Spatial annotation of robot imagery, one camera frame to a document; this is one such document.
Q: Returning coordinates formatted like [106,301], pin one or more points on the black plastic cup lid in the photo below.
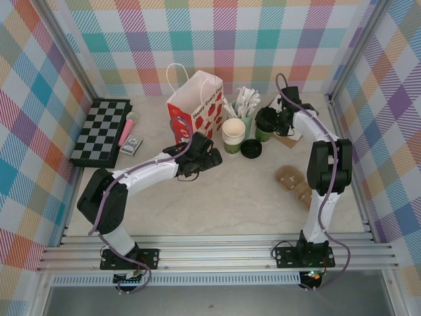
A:
[260,122]

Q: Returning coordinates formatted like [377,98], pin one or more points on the green paper coffee cup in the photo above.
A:
[262,135]

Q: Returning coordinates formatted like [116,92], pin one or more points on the white red printed paper bag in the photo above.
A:
[194,108]

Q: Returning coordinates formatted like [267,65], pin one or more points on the brown pulp cup carrier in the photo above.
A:
[289,176]

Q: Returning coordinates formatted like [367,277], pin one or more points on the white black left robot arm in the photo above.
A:
[148,171]

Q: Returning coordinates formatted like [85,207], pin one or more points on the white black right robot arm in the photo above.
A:
[315,217]

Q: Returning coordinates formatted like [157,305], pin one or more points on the white napkin stack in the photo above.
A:
[273,104]

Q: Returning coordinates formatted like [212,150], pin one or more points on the mint green straw holder cup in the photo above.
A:
[248,123]

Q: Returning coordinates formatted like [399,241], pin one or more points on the green white paper cup stack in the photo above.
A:
[233,130]

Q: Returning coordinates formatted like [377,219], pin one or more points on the black cup lid stack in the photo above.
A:
[251,148]

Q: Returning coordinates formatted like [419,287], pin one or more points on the pink toy microphone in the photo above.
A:
[126,131]

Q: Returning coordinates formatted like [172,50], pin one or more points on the black grey chessboard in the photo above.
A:
[98,131]

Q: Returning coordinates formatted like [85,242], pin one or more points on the perforated metal strip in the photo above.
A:
[213,280]

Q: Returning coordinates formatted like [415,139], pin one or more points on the small circuit board with lights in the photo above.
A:
[312,274]

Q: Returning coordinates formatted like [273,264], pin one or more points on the aluminium frame post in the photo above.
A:
[77,49]
[356,49]

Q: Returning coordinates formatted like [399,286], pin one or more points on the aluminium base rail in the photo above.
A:
[213,253]

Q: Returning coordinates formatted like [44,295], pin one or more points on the aluminium side rail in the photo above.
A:
[358,191]
[65,227]

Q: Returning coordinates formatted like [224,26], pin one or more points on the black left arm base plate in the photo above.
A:
[151,258]

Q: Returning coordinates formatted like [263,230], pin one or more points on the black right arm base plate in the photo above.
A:
[286,256]

